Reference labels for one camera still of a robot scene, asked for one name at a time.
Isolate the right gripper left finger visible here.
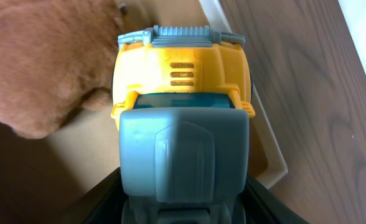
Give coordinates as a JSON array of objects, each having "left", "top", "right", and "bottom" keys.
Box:
[{"left": 58, "top": 168, "right": 127, "bottom": 224}]

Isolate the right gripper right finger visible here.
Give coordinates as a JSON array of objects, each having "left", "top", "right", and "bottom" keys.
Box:
[{"left": 242, "top": 175, "right": 309, "bottom": 224}]

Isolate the yellow grey toy truck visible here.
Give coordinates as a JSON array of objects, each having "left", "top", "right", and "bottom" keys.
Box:
[{"left": 111, "top": 26, "right": 255, "bottom": 223}]

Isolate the brown plush toy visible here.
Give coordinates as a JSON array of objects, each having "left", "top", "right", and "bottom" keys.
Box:
[{"left": 0, "top": 0, "right": 126, "bottom": 139}]

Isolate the white cardboard box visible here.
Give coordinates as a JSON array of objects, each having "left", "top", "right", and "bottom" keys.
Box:
[{"left": 42, "top": 0, "right": 289, "bottom": 224}]

